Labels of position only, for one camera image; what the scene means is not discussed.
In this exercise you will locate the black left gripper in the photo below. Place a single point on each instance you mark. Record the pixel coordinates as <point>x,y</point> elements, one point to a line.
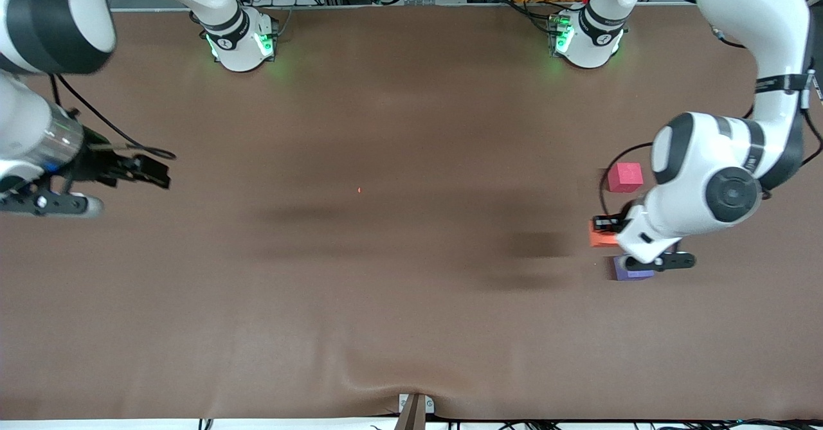
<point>605,223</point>

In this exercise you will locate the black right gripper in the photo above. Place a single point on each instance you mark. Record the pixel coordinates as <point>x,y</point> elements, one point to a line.
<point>96,164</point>

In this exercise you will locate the orange foam block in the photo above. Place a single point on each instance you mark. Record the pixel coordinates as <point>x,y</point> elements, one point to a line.
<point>601,240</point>

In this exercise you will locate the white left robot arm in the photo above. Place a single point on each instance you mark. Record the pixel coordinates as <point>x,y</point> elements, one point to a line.
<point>701,160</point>

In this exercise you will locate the red foam block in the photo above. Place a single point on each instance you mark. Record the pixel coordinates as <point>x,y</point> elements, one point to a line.
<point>625,178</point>

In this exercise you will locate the purple foam block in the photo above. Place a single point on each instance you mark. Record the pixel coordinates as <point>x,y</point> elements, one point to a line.
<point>633,275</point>

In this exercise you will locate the brown table mat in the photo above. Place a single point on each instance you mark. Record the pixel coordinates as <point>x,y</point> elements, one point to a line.
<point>411,321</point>

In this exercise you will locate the metal bracket with brown bar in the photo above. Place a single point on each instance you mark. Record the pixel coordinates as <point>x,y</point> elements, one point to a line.
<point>415,411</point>

